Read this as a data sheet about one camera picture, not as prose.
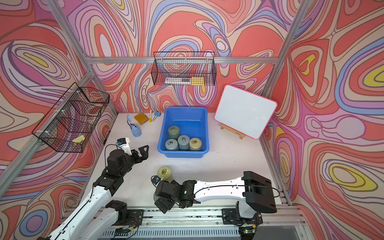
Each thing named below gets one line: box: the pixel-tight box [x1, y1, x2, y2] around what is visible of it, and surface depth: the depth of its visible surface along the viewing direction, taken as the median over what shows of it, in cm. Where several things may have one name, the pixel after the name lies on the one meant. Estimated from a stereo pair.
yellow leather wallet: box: [134, 112, 149, 125], surface depth 117 cm
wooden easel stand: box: [218, 122, 246, 140], surface depth 104 cm
